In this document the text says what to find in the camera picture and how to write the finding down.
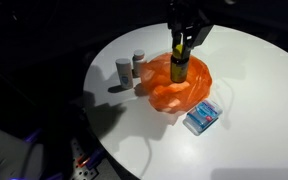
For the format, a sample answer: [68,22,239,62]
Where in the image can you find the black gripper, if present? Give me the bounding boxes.
[166,2,205,60]

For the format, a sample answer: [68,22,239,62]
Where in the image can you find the amber bottle with yellow cap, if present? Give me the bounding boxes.
[169,43,190,84]

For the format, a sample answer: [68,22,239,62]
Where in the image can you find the white bottle with white cap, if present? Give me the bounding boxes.
[132,49,148,78]

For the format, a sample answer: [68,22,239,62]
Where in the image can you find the orange plastic bag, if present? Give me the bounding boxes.
[139,52,214,114]

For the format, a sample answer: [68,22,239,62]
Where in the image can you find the tall white cylinder container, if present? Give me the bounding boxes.
[115,58,134,90]

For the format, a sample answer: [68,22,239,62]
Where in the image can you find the perforated metal breadboard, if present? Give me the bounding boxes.
[68,138,100,180]

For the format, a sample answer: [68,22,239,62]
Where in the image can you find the grey flat panel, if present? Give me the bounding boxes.
[0,121,45,180]

